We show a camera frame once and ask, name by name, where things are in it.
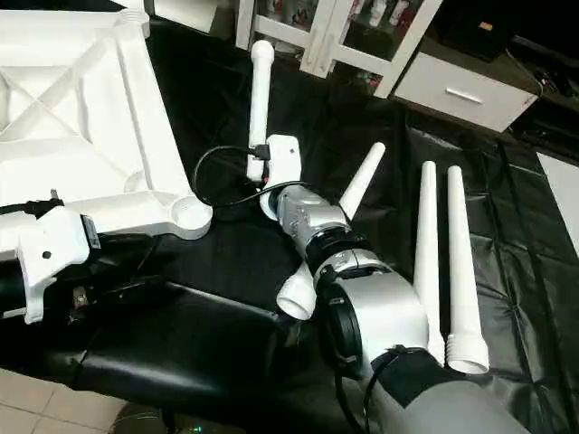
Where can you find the white plastic table top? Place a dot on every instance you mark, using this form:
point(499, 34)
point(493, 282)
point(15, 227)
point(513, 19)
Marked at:
point(81, 117)

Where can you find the white plastic table leg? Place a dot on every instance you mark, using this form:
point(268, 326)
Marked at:
point(461, 271)
point(261, 108)
point(427, 253)
point(357, 190)

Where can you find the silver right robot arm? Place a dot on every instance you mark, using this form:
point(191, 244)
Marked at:
point(371, 298)

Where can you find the black mat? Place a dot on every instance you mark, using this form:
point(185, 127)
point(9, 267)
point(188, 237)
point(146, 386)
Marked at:
point(226, 108)

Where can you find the white glass door cabinet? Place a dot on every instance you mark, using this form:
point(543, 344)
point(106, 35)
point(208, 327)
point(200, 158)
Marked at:
point(317, 32)

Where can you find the white drawer unit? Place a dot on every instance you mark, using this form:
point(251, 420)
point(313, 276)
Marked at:
point(466, 90)

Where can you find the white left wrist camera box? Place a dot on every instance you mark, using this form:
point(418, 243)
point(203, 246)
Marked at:
point(54, 253)

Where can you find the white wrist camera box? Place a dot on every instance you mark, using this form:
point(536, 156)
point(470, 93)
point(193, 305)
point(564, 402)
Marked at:
point(54, 253)
point(282, 161)

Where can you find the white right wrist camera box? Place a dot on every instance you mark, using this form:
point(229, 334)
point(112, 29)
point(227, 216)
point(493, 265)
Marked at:
point(282, 161)

